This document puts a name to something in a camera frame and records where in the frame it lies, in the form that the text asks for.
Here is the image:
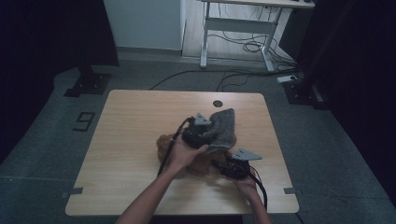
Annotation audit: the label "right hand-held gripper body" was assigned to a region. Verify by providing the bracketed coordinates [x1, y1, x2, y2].
[221, 147, 263, 181]

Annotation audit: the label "white desk frame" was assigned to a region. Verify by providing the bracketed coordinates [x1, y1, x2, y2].
[197, 0, 316, 73]

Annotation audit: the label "long black floor cable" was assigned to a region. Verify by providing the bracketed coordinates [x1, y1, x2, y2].
[148, 68, 301, 92]

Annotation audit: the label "person's right hand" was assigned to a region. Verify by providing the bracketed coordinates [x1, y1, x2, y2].
[233, 175, 260, 199]

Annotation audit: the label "tangled black floor cables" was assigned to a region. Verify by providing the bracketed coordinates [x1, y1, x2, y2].
[207, 3, 297, 73]

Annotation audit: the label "grey towel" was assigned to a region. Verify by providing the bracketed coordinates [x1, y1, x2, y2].
[203, 107, 238, 156]

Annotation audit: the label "dark curtain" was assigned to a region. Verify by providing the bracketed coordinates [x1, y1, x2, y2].
[0, 0, 120, 163]
[294, 0, 396, 206]

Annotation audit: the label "person's left hand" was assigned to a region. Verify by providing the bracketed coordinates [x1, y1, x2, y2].
[167, 133, 209, 175]

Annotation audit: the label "white power strip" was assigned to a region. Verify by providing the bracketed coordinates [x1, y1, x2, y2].
[276, 75, 299, 84]

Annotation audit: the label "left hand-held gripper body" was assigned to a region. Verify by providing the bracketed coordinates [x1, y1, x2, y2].
[180, 112, 215, 150]

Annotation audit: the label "black stand base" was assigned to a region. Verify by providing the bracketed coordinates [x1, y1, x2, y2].
[283, 78, 331, 111]
[64, 64, 113, 98]

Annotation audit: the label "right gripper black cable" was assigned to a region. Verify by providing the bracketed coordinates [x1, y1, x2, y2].
[247, 167, 269, 210]

